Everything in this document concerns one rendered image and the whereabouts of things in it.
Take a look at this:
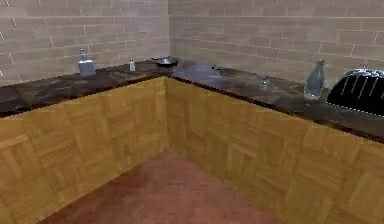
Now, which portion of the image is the wooden counter with dark top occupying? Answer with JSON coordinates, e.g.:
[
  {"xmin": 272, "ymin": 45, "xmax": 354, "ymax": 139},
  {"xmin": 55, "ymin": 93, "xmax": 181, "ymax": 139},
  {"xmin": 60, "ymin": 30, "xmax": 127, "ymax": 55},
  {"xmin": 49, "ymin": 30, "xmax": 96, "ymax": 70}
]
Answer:
[{"xmin": 0, "ymin": 59, "xmax": 384, "ymax": 224}]

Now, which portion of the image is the black frying pan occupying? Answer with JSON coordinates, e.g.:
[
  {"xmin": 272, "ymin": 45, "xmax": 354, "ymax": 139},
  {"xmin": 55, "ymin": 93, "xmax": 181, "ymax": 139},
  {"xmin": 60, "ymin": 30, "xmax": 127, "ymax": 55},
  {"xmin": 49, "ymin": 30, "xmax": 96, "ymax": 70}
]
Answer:
[{"xmin": 150, "ymin": 56, "xmax": 180, "ymax": 69}]

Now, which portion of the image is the grey soap dispenser bottle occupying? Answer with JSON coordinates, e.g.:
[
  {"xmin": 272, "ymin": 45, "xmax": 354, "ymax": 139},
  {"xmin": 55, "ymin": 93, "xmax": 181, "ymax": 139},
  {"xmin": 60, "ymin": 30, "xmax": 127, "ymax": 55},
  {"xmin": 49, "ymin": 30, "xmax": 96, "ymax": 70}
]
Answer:
[{"xmin": 77, "ymin": 48, "xmax": 97, "ymax": 77}]

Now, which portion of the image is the clear glass bottle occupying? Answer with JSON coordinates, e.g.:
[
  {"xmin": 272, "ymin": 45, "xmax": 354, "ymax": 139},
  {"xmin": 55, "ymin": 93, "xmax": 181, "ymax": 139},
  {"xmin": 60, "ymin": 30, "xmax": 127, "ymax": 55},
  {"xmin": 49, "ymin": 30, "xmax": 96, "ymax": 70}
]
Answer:
[{"xmin": 303, "ymin": 58, "xmax": 327, "ymax": 101}]

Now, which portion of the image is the black and silver toaster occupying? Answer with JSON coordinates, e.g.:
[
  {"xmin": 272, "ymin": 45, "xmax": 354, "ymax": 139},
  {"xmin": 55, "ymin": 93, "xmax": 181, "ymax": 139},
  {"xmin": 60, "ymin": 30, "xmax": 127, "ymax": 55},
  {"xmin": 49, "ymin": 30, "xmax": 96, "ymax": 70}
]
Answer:
[{"xmin": 324, "ymin": 68, "xmax": 384, "ymax": 120}]

